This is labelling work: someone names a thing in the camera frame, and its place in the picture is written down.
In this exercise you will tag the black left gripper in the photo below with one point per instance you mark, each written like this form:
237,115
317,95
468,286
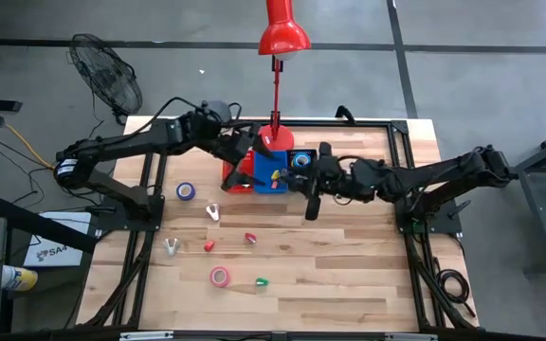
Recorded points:
232,144

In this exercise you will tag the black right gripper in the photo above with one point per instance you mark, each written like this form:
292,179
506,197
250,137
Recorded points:
332,177

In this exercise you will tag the light blue tape roll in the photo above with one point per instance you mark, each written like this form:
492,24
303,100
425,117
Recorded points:
295,160

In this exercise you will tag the red staple remover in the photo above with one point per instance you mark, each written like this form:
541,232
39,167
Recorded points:
249,237

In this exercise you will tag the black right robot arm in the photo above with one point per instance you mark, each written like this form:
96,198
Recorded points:
443,177

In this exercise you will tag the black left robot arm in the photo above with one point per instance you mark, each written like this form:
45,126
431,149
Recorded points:
135,137

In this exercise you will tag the pink staple remover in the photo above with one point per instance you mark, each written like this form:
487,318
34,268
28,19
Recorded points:
212,211

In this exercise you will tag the violet-blue tape roll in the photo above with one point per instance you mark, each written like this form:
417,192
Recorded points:
178,191

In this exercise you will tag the green mini stapler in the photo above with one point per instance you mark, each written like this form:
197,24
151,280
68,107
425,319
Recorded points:
262,282

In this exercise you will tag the silver staple remover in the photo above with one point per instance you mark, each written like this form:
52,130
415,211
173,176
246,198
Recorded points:
172,247

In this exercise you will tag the pink tape roll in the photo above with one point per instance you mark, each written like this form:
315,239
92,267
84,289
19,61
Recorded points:
212,277

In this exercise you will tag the red plastic basket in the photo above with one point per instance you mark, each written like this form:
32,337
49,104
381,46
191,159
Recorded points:
247,168

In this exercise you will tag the blue plastic basket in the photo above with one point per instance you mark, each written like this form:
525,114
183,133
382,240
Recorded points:
263,166

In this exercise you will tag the black plastic basket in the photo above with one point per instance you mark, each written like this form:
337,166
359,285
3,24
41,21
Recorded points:
291,158

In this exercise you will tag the red desk lamp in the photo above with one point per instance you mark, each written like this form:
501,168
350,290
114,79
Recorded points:
282,33

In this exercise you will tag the black floor fan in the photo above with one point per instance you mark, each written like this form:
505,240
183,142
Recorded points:
107,76

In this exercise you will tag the white printed sign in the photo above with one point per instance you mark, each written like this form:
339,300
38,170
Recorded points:
60,256

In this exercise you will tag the black support beam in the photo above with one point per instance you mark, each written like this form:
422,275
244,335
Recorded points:
41,222

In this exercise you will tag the black metal stand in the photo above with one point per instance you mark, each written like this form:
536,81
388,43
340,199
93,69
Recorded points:
538,210

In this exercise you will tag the yellow white spray can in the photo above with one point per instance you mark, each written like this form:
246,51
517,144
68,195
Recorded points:
22,279

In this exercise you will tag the black table frame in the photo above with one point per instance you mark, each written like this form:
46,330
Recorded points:
349,122

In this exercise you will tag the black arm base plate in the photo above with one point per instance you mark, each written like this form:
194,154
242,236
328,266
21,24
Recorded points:
443,215
112,221

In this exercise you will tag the silver frame bracket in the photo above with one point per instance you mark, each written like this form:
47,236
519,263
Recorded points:
147,336
410,337

